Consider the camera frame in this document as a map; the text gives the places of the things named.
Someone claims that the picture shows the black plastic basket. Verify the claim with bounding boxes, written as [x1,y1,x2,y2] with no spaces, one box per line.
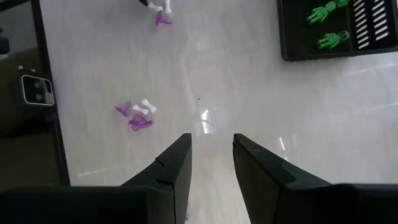
[277,0,398,62]

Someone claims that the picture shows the purple and white toy pieces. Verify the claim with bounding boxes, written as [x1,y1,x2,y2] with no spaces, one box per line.
[128,113,154,131]

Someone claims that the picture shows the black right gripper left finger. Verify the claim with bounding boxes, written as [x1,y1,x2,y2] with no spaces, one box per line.
[120,133,193,224]

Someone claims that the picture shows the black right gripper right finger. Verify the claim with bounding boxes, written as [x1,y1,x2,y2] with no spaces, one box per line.
[233,133,336,224]

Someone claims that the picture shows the purple translucent witch hat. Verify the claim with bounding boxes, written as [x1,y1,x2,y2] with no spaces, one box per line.
[114,101,132,118]
[155,11,172,28]

